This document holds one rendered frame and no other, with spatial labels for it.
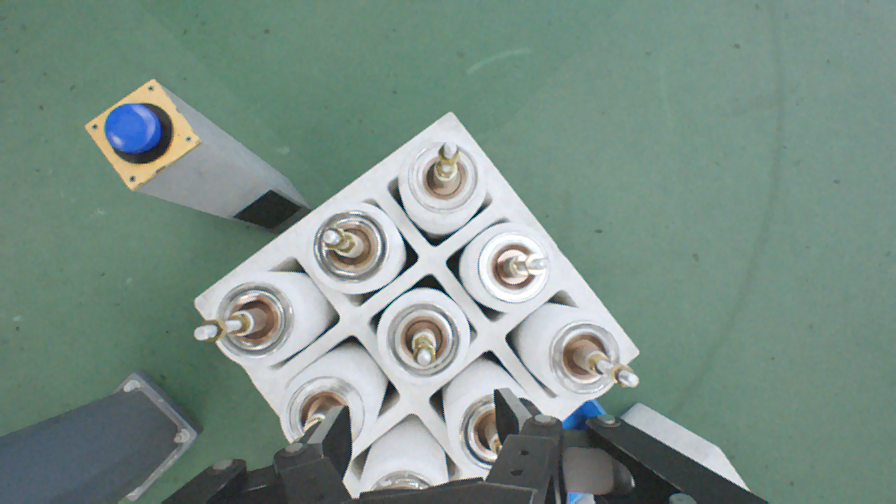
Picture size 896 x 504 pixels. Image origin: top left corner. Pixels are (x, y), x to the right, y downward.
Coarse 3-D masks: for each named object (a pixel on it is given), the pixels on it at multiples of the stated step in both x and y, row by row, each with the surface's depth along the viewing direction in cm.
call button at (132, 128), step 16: (112, 112) 28; (128, 112) 28; (144, 112) 28; (112, 128) 28; (128, 128) 28; (144, 128) 28; (160, 128) 29; (112, 144) 28; (128, 144) 28; (144, 144) 28
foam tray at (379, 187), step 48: (384, 192) 44; (288, 240) 43; (432, 240) 55; (384, 288) 43; (576, 288) 45; (336, 336) 42; (480, 336) 43; (624, 336) 45; (288, 384) 42; (432, 384) 43; (528, 384) 44; (384, 432) 42; (432, 432) 42
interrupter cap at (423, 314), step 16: (416, 304) 36; (432, 304) 36; (400, 320) 36; (416, 320) 36; (432, 320) 36; (448, 320) 36; (400, 336) 36; (448, 336) 36; (400, 352) 35; (448, 352) 36; (400, 368) 35; (416, 368) 36; (432, 368) 36
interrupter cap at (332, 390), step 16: (304, 384) 35; (320, 384) 35; (336, 384) 35; (304, 400) 35; (320, 400) 35; (336, 400) 35; (352, 400) 35; (288, 416) 34; (304, 416) 35; (352, 416) 35; (304, 432) 34; (352, 432) 35
